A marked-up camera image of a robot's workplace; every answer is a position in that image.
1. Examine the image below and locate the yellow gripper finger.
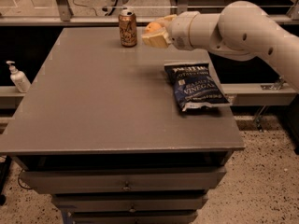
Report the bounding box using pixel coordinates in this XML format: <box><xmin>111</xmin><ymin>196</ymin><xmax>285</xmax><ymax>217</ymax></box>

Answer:
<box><xmin>141</xmin><ymin>27</ymin><xmax>171</xmax><ymax>49</ymax></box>
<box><xmin>156</xmin><ymin>14</ymin><xmax>177</xmax><ymax>24</ymax></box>

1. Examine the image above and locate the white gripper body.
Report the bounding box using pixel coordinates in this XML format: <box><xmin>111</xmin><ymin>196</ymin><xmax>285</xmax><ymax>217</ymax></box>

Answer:
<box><xmin>167</xmin><ymin>11</ymin><xmax>200</xmax><ymax>50</ymax></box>

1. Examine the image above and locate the orange fruit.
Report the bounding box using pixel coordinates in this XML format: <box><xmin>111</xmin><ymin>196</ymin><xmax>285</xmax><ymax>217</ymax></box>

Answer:
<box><xmin>145</xmin><ymin>21</ymin><xmax>162</xmax><ymax>34</ymax></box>

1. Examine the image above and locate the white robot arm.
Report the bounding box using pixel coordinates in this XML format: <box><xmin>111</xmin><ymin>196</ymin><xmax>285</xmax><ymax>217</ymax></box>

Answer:
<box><xmin>142</xmin><ymin>1</ymin><xmax>299</xmax><ymax>91</ymax></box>

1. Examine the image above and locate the orange soda can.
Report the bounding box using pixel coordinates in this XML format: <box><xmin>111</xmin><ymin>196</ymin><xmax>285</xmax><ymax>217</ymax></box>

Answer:
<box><xmin>119</xmin><ymin>8</ymin><xmax>137</xmax><ymax>47</ymax></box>

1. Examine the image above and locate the blue vinegar chips bag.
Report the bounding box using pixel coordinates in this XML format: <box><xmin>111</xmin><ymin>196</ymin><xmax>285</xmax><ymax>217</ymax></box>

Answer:
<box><xmin>164</xmin><ymin>62</ymin><xmax>230</xmax><ymax>112</ymax></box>

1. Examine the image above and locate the grey drawer cabinet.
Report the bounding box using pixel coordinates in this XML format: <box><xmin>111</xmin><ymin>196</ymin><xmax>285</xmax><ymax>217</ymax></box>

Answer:
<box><xmin>1</xmin><ymin>27</ymin><xmax>244</xmax><ymax>224</ymax></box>

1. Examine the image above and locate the white pump dispenser bottle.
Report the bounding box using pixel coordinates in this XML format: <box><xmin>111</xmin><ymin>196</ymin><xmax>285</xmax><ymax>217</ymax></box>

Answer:
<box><xmin>7</xmin><ymin>61</ymin><xmax>31</xmax><ymax>93</ymax></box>

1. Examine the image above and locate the black floor cable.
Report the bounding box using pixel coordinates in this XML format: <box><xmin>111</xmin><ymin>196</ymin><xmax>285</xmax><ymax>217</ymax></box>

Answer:
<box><xmin>17</xmin><ymin>168</ymin><xmax>34</xmax><ymax>191</ymax></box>

